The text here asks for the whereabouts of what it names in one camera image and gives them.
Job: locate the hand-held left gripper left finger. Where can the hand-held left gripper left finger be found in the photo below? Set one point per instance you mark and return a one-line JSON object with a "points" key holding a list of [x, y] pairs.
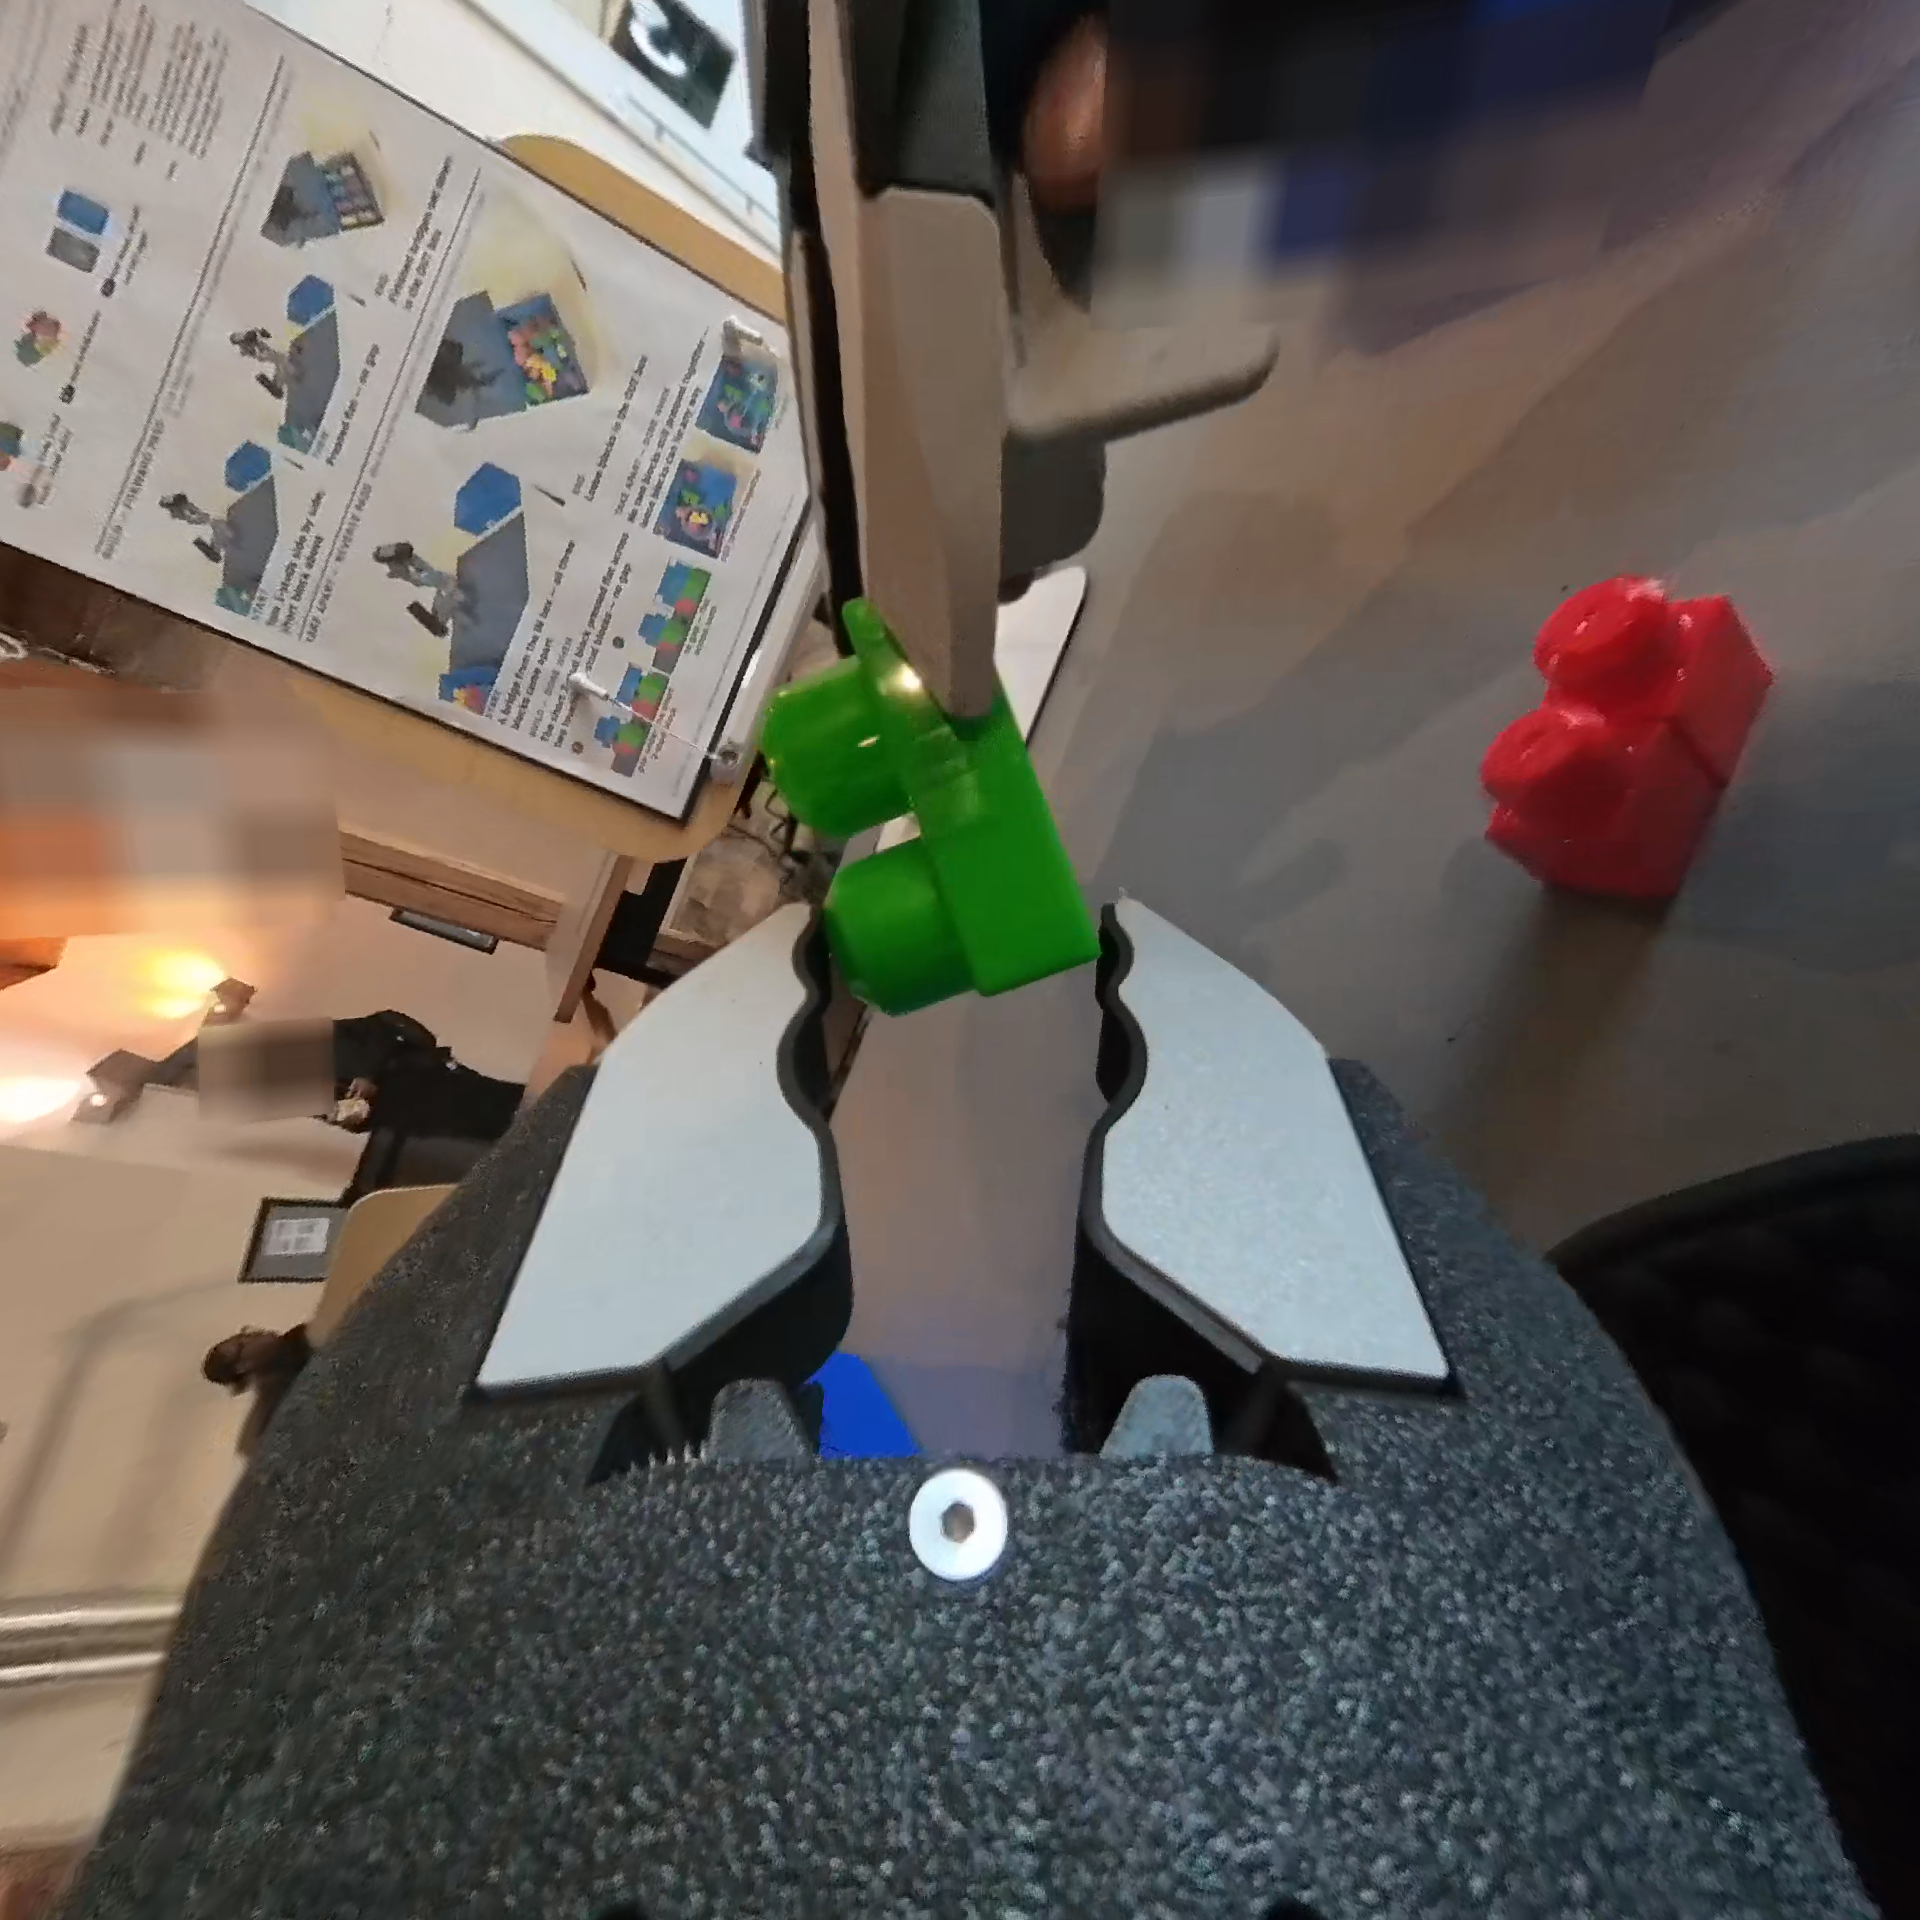
{"points": [[675, 1185]]}

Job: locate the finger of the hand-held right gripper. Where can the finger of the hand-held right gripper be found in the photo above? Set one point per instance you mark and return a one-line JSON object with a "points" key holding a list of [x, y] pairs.
{"points": [[937, 450], [832, 225]]}

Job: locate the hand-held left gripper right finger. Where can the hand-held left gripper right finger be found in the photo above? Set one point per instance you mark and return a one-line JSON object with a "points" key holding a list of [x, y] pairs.
{"points": [[1259, 1201]]}

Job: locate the green mega block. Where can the green mega block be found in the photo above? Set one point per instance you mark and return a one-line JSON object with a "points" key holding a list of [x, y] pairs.
{"points": [[991, 839]]}

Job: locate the person's right hand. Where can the person's right hand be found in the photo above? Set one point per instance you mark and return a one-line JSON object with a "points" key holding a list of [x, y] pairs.
{"points": [[1067, 113]]}

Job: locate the blue plastic bin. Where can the blue plastic bin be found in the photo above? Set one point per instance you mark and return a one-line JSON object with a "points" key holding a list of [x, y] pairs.
{"points": [[862, 1410]]}

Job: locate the white tabletop display stand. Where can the white tabletop display stand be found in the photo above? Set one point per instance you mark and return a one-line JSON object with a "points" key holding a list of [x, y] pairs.
{"points": [[375, 375]]}

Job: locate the small framed wall notice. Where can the small framed wall notice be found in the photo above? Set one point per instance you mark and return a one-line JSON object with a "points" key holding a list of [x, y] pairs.
{"points": [[293, 1241]]}

